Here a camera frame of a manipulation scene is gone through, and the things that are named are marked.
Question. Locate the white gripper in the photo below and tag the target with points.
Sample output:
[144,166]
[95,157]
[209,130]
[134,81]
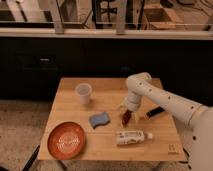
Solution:
[132,102]

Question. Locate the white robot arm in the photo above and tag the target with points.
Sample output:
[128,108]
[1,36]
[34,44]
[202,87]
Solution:
[197,116]

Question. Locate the white plastic bottle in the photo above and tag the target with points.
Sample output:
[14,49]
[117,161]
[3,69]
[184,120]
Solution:
[132,137]

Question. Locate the blue sponge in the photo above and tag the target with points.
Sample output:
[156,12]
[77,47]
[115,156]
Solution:
[99,119]

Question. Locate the wooden table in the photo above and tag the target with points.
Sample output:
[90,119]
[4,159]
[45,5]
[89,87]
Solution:
[107,96]

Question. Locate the orange round plate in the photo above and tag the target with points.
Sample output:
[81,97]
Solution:
[66,141]

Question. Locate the cardboard box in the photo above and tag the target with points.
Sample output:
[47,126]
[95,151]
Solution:
[156,17]

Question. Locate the black office chair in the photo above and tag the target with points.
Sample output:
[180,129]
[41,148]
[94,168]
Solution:
[98,10]

